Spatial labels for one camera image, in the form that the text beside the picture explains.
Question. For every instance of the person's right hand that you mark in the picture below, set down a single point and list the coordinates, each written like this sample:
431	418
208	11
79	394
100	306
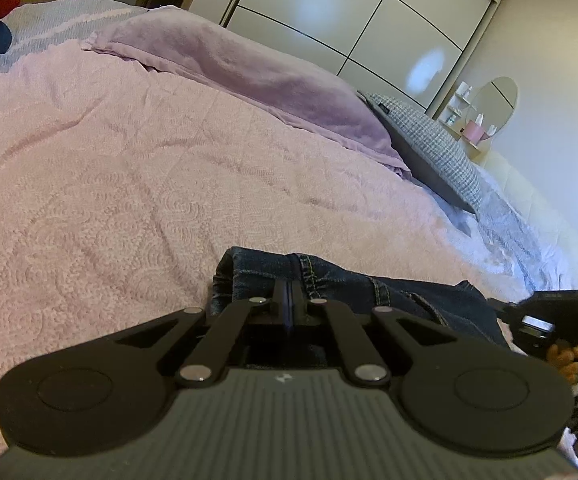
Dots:
569	360

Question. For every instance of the cream panelled wardrobe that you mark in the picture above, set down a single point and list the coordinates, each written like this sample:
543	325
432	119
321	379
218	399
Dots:
349	15

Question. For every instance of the dark blue jeans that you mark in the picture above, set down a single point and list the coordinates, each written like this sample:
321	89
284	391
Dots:
369	295

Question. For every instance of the pink textured bedspread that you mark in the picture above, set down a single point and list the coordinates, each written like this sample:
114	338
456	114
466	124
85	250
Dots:
94	185

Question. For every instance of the cream padded headboard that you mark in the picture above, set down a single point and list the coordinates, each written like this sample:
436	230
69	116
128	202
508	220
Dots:
554	200

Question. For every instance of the grey checked pillow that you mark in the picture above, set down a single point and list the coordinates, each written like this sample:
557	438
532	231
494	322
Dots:
434	150

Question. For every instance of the pink round box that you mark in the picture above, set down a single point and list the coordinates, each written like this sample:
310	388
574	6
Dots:
474	131

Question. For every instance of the grey herringbone blanket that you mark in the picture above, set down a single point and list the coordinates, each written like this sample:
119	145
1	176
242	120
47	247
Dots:
54	25

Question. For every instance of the lilac fleece blanket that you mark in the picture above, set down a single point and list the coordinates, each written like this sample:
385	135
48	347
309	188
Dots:
249	70

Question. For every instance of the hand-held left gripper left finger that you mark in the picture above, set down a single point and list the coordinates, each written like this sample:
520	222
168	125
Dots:
281	310

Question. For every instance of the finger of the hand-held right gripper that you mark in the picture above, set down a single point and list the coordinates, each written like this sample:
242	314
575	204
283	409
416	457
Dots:
500	306

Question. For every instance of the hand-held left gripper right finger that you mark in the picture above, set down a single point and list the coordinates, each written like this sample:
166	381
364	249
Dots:
295	310

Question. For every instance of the small wall shelf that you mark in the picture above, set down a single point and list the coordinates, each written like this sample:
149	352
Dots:
471	142

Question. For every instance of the oval wall mirror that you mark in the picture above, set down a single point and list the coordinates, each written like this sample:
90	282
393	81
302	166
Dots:
499	102

